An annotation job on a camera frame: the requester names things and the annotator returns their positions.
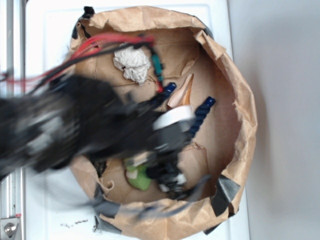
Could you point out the aluminium rail frame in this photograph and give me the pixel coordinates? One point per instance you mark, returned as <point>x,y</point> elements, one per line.
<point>12,86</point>

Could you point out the white plastic tray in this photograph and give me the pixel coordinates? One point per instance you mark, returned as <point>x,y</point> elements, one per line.
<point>48,29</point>

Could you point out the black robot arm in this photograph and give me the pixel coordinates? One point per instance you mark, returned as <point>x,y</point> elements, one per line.
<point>83,116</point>

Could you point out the brown paper bag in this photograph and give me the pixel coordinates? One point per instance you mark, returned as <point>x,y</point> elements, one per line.
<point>224,146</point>

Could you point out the green plush toy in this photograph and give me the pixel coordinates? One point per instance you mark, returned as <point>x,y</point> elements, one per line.
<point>136,173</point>

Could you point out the crumpled white paper ball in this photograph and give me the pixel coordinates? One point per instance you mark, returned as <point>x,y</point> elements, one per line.
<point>134,64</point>

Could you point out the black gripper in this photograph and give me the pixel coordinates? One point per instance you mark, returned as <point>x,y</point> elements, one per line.
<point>174,130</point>

